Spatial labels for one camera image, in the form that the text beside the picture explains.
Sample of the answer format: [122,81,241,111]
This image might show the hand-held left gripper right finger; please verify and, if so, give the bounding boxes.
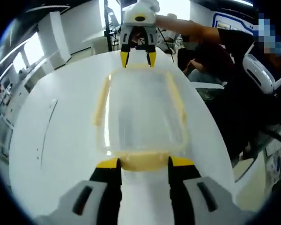
[167,156,247,225]

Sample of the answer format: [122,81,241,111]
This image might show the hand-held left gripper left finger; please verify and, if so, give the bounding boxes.
[35,157,122,225]

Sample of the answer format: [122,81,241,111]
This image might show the clear storage box yellow latches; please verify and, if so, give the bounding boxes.
[92,64,191,173]

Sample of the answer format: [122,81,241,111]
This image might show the white background table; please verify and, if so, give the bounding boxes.
[81,30,122,56]

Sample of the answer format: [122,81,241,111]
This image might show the black tripod stand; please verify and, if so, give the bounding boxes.
[104,0,123,52]

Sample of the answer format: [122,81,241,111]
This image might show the white chest-worn device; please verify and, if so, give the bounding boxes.
[242,43,281,96]

